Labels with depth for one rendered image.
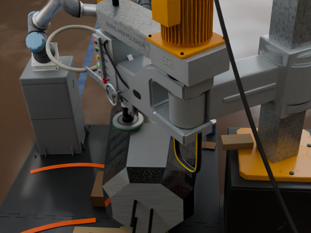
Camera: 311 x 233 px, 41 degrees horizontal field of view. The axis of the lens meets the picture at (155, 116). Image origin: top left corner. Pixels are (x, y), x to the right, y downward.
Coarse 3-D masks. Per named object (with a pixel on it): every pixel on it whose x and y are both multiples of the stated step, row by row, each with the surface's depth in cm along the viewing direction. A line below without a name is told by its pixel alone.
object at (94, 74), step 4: (88, 68) 300; (88, 72) 302; (92, 72) 296; (96, 72) 304; (92, 76) 299; (96, 76) 292; (96, 80) 295; (100, 80) 288; (100, 84) 291; (120, 100) 270; (124, 100) 267; (124, 104) 269; (128, 108) 266; (136, 108) 258; (128, 112) 260; (136, 112) 259
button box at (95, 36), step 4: (96, 36) 251; (96, 40) 252; (100, 40) 251; (100, 44) 252; (100, 48) 253; (96, 52) 259; (100, 52) 255; (100, 56) 256; (96, 60) 264; (100, 60) 258; (100, 64) 260; (100, 68) 263; (104, 68) 262; (104, 72) 263; (100, 76) 268; (104, 76) 264
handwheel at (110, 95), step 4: (108, 84) 252; (108, 88) 256; (112, 88) 249; (108, 92) 260; (112, 92) 254; (116, 92) 249; (120, 92) 257; (108, 96) 260; (112, 96) 253; (116, 96) 249; (112, 100) 257; (112, 104) 258; (116, 104) 254
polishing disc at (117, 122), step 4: (120, 112) 296; (116, 116) 292; (120, 116) 292; (136, 116) 291; (140, 116) 290; (112, 120) 288; (116, 120) 288; (120, 120) 288; (136, 120) 287; (140, 120) 287; (116, 124) 284; (120, 124) 284; (124, 124) 284; (128, 124) 283; (132, 124) 283; (136, 124) 283; (140, 124) 284; (120, 128) 281; (124, 128) 280; (128, 128) 280; (132, 128) 281
